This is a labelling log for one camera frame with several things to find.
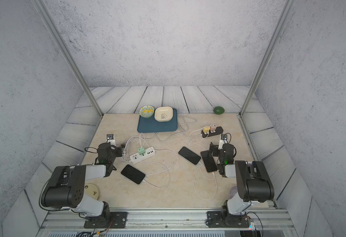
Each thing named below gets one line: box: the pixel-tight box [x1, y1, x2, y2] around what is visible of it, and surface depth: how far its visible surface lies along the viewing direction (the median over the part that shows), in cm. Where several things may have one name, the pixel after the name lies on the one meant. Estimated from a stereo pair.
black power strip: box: [200, 126, 224, 138], surface depth 107 cm
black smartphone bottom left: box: [120, 163, 147, 186], surface depth 91 cm
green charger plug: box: [137, 147, 146, 156], surface depth 93 cm
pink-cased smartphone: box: [200, 150, 218, 173], surface depth 93 cm
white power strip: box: [129, 146, 156, 165], surface depth 96 cm
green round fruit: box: [213, 106, 225, 116], surface depth 121 cm
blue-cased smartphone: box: [177, 146, 202, 166], surface depth 98 cm
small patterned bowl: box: [139, 105, 155, 119], surface depth 121 cm
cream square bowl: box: [154, 106, 174, 123], surface depth 118 cm
